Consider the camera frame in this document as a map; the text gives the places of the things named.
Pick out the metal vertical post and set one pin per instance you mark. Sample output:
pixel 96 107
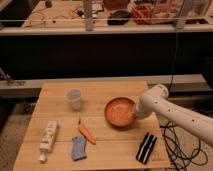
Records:
pixel 87 5

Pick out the orange ceramic bowl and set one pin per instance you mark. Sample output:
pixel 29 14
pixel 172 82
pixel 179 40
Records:
pixel 119 112

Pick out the orange toy carrot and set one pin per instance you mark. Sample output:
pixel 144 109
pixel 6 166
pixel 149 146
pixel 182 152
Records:
pixel 85 132

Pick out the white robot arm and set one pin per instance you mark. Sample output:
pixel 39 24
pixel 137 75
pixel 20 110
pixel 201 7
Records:
pixel 155 100

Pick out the clear plastic cup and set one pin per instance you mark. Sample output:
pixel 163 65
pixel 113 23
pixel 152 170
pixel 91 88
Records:
pixel 74 97

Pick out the metal clamp at left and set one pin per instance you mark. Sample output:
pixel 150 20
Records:
pixel 9 80

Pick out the black white striped block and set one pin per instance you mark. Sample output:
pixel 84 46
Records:
pixel 146 148

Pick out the white squeeze tube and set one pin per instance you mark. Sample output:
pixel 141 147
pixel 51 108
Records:
pixel 48 140

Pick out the black object on bench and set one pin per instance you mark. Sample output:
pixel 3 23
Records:
pixel 119 17

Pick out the orange crate on bench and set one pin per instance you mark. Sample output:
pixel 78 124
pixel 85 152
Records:
pixel 141 14

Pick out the blue sponge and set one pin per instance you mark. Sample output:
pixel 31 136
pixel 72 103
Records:
pixel 78 149

